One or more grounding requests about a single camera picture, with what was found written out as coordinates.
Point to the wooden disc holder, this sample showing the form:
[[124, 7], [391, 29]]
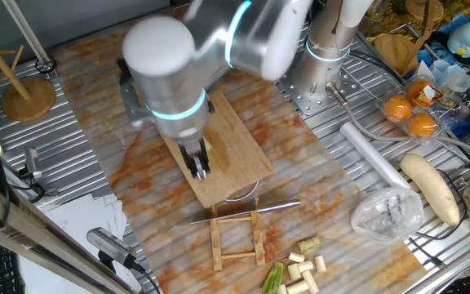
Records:
[[396, 51]]

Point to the steel cleaver knife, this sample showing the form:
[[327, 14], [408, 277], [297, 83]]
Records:
[[276, 206]]

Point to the aluminium frame beam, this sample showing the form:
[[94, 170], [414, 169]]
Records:
[[35, 237]]

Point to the white daikon radish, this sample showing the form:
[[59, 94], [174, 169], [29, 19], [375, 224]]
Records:
[[431, 188]]

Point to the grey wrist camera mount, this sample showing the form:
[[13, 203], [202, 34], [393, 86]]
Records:
[[133, 102]]

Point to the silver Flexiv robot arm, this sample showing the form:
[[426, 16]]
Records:
[[161, 73]]

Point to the white plastic wrap roll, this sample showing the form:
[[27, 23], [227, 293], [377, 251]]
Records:
[[371, 157]]

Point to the small silver camera on clamp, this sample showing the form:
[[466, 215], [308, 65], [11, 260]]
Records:
[[32, 161]]

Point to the green scallion leaf bunch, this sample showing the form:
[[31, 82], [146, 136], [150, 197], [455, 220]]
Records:
[[273, 277]]

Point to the clear plastic bag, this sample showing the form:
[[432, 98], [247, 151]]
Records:
[[386, 216]]

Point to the clear plastic cups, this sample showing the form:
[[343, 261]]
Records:
[[449, 75]]

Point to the clear plastic fruit container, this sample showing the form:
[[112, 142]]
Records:
[[439, 102]]

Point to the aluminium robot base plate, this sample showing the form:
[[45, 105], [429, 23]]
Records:
[[351, 85]]

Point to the orange marble pattern mat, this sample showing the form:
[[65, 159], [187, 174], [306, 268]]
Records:
[[320, 183]]

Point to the wooden cutting board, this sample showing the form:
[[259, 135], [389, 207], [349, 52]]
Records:
[[239, 163]]

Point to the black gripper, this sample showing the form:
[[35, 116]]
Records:
[[194, 148]]

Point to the orange fruit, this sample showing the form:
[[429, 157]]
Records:
[[414, 90], [421, 124], [397, 107]]

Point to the wooden knife rack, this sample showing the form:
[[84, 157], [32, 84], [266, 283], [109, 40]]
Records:
[[215, 245]]

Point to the white paper stack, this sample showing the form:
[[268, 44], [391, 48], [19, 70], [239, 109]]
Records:
[[76, 212]]

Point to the silver camera with black mount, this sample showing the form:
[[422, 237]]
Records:
[[108, 245]]

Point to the light blue plush toy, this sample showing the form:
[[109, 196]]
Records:
[[465, 38]]

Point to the pale green scallion piece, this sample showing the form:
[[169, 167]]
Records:
[[309, 244]]

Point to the wooden stand with round base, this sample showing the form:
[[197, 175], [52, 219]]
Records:
[[29, 100]]

